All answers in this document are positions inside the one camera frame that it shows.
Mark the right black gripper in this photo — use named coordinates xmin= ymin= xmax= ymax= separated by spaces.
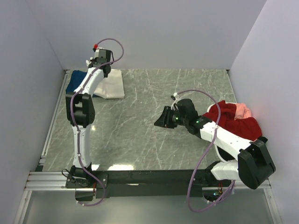
xmin=154 ymin=106 xmax=188 ymax=129

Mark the white t shirt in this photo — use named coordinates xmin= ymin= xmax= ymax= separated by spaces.
xmin=83 ymin=65 xmax=125 ymax=99

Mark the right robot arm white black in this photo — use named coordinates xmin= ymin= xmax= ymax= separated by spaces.
xmin=154 ymin=98 xmax=276 ymax=189

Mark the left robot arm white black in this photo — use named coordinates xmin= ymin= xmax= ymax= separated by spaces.
xmin=65 ymin=44 xmax=113 ymax=188

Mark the folded blue t shirt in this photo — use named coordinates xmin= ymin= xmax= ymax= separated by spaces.
xmin=65 ymin=70 xmax=87 ymax=95

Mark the pink t shirt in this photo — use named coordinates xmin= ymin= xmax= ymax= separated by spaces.
xmin=234 ymin=103 xmax=252 ymax=120

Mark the black base crossbar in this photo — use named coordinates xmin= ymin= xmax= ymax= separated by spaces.
xmin=65 ymin=168 xmax=225 ymax=201

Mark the white laundry basket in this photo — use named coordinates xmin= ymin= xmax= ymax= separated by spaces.
xmin=214 ymin=146 xmax=237 ymax=162

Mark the red t shirt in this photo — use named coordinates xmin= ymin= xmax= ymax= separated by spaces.
xmin=200 ymin=100 xmax=263 ymax=143

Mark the black t shirt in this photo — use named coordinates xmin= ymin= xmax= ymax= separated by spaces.
xmin=258 ymin=136 xmax=268 ymax=144

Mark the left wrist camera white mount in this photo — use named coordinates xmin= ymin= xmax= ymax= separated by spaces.
xmin=93 ymin=44 xmax=106 ymax=53

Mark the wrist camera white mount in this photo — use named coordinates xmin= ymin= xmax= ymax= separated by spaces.
xmin=93 ymin=44 xmax=106 ymax=53
xmin=171 ymin=92 xmax=180 ymax=111

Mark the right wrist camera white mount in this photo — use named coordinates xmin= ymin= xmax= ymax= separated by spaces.
xmin=171 ymin=92 xmax=180 ymax=111

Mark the aluminium frame rail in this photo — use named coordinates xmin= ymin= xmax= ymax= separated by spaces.
xmin=13 ymin=69 xmax=75 ymax=224

